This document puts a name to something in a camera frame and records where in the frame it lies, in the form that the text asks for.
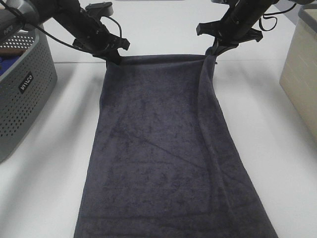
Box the beige fabric bin grey rim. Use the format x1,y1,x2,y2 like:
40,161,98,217
279,3,317,139

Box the grey perforated plastic basket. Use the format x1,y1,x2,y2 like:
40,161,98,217
0,4,58,164

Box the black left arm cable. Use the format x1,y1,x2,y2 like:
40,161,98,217
0,0,122,52

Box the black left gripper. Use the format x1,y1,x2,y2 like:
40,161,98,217
72,27,130,65

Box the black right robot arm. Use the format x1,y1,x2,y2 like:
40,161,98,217
196,0,276,55

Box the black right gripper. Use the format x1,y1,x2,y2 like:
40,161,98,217
196,15,263,57

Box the brown item in basket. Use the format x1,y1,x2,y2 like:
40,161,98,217
0,48,25,57

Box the dark grey towel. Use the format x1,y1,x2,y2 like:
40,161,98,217
74,55,277,238

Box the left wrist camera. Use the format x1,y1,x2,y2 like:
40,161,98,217
85,2,113,17

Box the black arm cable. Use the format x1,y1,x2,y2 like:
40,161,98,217
257,0,298,32
0,0,122,52

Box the blue cloth in basket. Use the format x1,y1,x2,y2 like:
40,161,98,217
0,57,12,75

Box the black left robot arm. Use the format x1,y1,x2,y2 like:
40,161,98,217
0,0,227,59

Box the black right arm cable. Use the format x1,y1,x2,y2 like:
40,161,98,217
257,0,298,32

